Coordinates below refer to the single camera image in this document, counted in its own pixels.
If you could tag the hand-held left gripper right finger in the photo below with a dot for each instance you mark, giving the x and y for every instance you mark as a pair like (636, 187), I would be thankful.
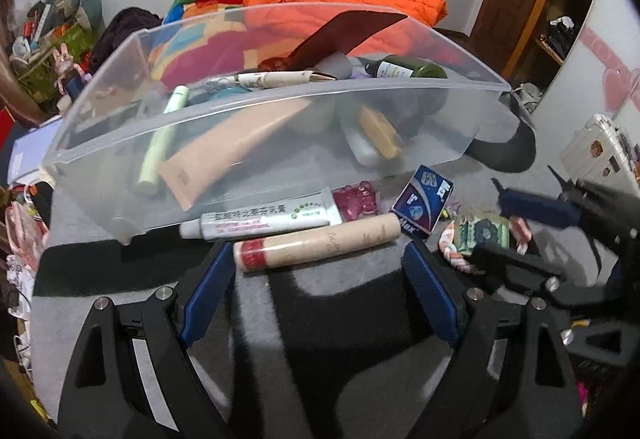
(432, 289)

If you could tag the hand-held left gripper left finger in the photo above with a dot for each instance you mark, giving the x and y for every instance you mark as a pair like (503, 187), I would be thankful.
(207, 289)

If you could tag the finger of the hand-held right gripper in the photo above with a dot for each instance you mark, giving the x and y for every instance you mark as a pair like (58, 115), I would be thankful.
(540, 211)
(515, 264)

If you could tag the green packet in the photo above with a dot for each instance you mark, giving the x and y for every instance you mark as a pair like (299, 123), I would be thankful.
(480, 231)

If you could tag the white ointment tube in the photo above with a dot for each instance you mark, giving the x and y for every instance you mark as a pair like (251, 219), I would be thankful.
(250, 221)

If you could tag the small blue box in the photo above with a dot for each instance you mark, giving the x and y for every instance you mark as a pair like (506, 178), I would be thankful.
(422, 199)

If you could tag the beige cylinder with red band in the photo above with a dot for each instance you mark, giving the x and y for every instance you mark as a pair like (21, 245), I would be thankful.
(325, 239)

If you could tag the beige cream tube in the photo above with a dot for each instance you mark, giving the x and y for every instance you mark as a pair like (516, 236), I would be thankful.
(225, 144)

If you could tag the light green tube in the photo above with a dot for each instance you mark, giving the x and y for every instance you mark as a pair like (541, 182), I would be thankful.
(165, 134)

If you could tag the yellow small bottle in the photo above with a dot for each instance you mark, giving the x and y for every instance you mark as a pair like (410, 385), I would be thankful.
(380, 131)

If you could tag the clear plastic storage box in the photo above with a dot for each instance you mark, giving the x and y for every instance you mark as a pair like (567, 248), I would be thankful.
(100, 159)

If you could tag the green glass bottle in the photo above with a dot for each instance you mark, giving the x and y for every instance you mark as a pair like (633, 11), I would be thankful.
(415, 68)

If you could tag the white pen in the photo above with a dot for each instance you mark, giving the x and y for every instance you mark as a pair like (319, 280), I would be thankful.
(270, 78)

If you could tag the white sticker-covered case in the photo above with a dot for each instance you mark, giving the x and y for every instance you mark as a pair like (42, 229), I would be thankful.
(600, 149)

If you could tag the dark red pouch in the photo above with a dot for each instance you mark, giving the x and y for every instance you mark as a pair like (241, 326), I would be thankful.
(355, 204)

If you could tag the white shoe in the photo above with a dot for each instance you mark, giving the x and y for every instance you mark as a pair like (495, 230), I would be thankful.
(525, 96)

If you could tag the white sliding door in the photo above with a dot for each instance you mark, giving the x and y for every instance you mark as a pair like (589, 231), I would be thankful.
(615, 44)

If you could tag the pink bag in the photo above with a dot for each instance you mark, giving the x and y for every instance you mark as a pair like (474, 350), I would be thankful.
(22, 234)

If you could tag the blue notebook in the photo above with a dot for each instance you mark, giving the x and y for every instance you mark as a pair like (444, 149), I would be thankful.
(27, 149)

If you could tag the red box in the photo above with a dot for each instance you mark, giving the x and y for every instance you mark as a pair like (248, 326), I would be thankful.
(5, 139)

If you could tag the pink bunny toy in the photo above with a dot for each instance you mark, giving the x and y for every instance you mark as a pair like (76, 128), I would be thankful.
(65, 64)

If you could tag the dark clothing pile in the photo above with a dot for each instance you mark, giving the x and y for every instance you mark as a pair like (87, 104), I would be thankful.
(125, 29)

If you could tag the striped brown curtain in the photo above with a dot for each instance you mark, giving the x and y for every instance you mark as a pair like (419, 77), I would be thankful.
(12, 89)

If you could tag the cluttered green basket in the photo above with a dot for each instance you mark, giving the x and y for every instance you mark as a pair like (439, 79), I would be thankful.
(75, 41)

